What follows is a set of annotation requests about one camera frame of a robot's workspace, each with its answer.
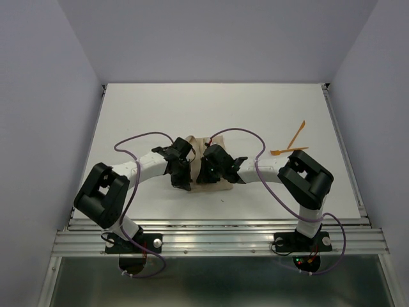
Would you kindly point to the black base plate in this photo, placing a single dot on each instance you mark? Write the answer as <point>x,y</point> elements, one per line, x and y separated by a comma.
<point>286,242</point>
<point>115,245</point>

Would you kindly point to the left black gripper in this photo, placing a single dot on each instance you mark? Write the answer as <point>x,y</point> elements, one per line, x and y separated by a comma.
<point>183,183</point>

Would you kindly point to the beige cloth napkin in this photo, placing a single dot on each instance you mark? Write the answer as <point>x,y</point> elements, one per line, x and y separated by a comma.
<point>198,145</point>

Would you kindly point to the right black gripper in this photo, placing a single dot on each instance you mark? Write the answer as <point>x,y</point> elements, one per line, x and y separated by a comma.
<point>203,176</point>

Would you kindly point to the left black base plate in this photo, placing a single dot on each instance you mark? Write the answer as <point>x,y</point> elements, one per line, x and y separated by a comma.
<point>115,245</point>

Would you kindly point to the aluminium mounting rail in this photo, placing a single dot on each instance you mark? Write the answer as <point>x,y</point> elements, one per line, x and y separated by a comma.
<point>213,237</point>

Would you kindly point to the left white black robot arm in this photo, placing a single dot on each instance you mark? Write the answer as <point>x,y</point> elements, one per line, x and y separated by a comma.
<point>105,190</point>

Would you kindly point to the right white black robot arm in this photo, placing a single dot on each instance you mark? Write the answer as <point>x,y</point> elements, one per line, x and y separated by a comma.
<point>307,181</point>

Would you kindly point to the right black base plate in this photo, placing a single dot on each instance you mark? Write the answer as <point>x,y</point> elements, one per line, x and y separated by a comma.
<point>286,242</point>

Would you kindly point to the left aluminium frame post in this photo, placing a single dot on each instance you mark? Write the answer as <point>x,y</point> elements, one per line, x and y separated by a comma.
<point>49,282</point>

